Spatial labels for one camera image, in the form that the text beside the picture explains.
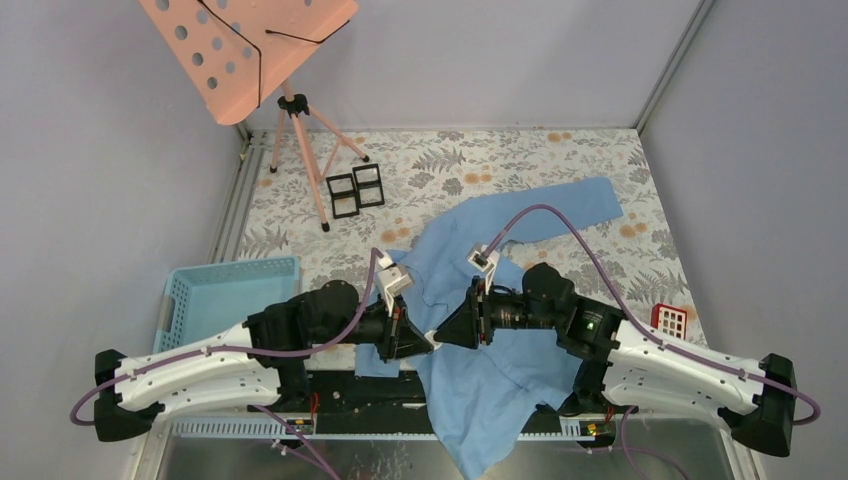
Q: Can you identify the pink perforated music stand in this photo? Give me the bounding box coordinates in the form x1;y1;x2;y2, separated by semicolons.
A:
140;0;370;231

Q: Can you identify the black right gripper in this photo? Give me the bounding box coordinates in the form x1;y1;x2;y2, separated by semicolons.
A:
434;275;561;349

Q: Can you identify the red white grid block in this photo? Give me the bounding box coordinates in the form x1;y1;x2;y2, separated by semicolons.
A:
650;303;688;340

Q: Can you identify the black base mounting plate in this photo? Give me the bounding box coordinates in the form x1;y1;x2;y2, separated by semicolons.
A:
246;368;639;436

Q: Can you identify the light blue button shirt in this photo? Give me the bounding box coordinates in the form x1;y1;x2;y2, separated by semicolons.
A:
354;176;625;480

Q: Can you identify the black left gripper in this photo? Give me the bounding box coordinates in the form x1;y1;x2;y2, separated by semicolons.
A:
314;291;434;365

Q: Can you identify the black four-compartment brooch tray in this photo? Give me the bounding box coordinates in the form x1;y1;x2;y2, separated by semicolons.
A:
325;164;386;219

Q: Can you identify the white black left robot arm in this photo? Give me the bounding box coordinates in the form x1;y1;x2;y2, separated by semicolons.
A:
93;280;434;442

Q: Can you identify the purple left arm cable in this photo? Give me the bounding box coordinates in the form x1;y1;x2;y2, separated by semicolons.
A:
69;247;389;480

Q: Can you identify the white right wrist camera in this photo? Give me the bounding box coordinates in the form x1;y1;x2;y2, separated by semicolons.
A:
467;243;500;293

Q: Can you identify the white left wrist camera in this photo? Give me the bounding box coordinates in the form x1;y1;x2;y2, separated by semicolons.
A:
376;256;414;315

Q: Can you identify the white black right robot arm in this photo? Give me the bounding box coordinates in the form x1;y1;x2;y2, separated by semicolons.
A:
434;263;795;457

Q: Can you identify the floral patterned table mat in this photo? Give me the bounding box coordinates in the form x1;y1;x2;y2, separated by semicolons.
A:
222;129;706;345

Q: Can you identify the light blue plastic basket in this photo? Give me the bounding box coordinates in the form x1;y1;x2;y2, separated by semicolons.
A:
153;256;301;353

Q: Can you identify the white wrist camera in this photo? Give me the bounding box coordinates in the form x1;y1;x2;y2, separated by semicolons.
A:
376;256;414;315
467;243;500;293

